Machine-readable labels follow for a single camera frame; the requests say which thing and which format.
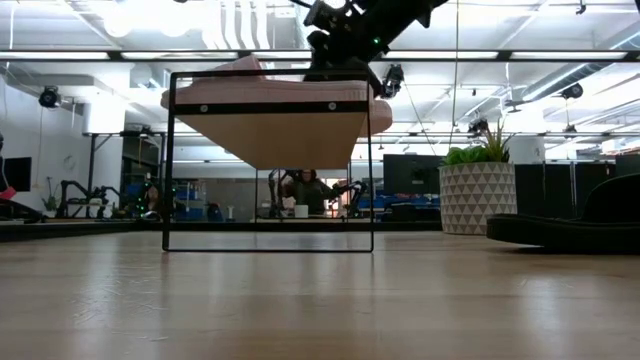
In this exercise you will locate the black storage rack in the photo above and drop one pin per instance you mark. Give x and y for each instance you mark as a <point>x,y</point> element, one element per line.
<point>142,160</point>

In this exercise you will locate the green plant in patterned pot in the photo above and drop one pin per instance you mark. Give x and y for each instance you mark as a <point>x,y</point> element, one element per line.
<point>477,195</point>

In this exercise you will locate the black ceiling camera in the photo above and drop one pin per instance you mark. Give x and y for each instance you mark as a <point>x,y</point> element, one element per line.
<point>49,97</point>
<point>478,126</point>
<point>394,80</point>
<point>572,91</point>

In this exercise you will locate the black metal wooden shelf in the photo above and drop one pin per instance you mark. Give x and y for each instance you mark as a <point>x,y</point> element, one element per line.
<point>270,142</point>

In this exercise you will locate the white cup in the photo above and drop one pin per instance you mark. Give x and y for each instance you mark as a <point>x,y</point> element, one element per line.
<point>301,211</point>

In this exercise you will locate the black desk monitor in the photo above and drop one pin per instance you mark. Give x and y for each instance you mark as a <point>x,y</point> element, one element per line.
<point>410,175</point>

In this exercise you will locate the black background robot arm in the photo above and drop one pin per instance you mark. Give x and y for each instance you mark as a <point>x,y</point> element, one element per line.
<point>75,187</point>

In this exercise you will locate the black wall monitor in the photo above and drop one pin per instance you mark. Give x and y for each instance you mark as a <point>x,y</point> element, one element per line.
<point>19,174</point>

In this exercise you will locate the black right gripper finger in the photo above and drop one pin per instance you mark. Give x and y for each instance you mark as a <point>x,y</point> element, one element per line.
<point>325,64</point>
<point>365,65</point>

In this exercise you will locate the black overhead beam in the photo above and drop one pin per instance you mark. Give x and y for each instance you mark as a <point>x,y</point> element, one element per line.
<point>450,55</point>

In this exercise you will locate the black table rig frame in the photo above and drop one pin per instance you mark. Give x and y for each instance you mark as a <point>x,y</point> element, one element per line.
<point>300,226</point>

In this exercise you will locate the person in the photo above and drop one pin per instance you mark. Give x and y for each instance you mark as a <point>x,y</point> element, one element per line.
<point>310,192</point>

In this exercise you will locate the black room partition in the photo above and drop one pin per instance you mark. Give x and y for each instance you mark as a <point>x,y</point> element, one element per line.
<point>550,190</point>

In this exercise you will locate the black slide sandal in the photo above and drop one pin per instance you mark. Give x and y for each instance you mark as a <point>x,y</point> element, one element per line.
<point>550,232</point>

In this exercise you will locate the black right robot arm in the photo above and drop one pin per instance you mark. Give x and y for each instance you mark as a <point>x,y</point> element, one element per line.
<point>415,12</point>

